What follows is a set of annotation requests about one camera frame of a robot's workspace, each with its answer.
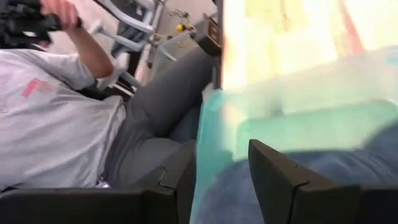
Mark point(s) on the black handheld controller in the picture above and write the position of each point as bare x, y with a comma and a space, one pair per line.
18, 21

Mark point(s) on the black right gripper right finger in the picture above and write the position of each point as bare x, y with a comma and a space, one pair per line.
280, 193

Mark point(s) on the blue denim hat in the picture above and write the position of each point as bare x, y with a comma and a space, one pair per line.
342, 165

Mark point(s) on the person's hand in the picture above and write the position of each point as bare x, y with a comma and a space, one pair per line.
60, 12

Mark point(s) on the teal plastic tray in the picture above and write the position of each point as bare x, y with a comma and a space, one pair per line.
214, 146

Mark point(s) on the person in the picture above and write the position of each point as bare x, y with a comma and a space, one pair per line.
46, 130

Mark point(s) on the black box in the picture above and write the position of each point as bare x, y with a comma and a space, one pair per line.
211, 37

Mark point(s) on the person's forearm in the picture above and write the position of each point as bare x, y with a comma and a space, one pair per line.
90, 53

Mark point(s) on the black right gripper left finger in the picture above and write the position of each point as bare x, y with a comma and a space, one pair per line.
174, 202

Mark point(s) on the grey metal stand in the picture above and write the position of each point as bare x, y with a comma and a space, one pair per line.
133, 28

